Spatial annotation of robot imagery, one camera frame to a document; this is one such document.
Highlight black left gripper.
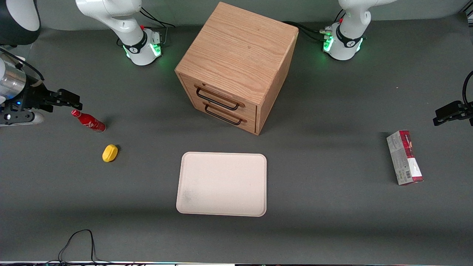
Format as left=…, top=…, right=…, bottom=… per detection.
left=433, top=100, right=473, bottom=127

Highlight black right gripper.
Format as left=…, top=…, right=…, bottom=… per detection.
left=14, top=83, right=82, bottom=112

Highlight red coke bottle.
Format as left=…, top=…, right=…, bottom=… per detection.
left=71, top=109, right=107, bottom=133

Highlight beige rectangular tray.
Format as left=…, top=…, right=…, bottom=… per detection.
left=176, top=151, right=268, bottom=217

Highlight grey and red carton box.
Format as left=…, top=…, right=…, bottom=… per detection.
left=386, top=130, right=424, bottom=186

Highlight yellow lemon-shaped toy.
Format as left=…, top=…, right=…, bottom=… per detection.
left=102, top=144, right=119, bottom=163

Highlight wooden two-drawer cabinet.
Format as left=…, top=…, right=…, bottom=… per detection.
left=174, top=1, right=299, bottom=136

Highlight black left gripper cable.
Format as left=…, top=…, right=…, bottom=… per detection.
left=462, top=70, right=473, bottom=108

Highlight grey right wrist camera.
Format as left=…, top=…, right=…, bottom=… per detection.
left=0, top=111, right=45, bottom=126

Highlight black right arm base cables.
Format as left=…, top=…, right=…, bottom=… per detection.
left=117, top=7, right=176, bottom=48

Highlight black arm base cables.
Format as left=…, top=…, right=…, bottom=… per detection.
left=117, top=7, right=176, bottom=48
left=282, top=9, right=346, bottom=43

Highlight thin black looped cable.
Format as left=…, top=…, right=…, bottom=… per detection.
left=44, top=229, right=111, bottom=265

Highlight black wire drawer handle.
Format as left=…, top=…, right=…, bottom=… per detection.
left=195, top=86, right=241, bottom=111
left=204, top=105, right=244, bottom=126

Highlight black left arm base cables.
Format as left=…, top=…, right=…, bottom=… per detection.
left=282, top=9, right=346, bottom=43

